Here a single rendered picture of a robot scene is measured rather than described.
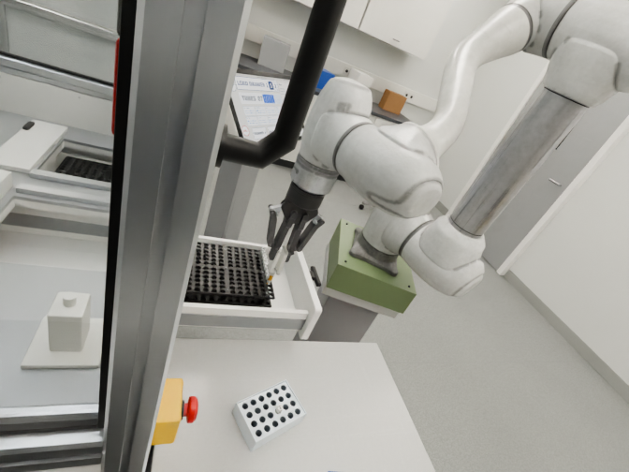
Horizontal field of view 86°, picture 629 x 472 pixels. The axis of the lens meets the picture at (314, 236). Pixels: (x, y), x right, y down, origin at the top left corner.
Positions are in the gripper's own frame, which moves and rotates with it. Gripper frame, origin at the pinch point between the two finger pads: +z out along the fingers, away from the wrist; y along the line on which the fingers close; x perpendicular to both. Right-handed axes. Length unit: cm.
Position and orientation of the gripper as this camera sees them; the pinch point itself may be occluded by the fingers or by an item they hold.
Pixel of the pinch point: (277, 259)
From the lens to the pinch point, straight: 79.7
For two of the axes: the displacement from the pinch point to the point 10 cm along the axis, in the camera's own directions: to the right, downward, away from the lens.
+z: -3.7, 7.8, 5.0
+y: -9.0, -1.7, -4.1
